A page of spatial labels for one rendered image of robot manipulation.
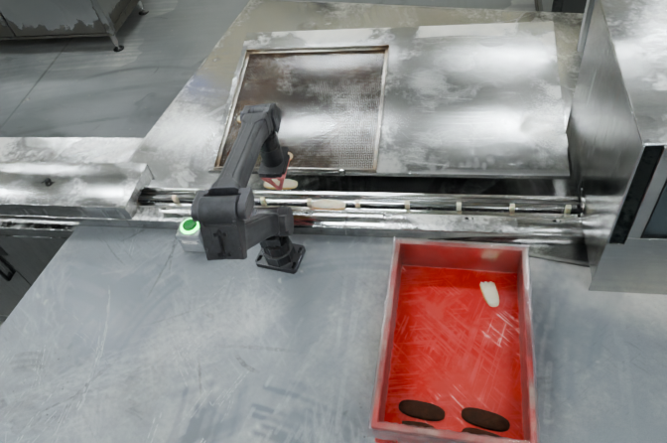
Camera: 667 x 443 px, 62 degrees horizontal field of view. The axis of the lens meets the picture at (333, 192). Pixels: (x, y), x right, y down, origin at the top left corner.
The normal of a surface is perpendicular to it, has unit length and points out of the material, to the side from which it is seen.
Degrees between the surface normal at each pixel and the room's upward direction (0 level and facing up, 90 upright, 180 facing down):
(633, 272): 90
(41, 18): 90
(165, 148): 0
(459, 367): 0
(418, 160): 10
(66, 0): 90
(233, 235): 68
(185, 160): 0
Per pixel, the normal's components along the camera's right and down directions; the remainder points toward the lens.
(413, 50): -0.16, -0.52
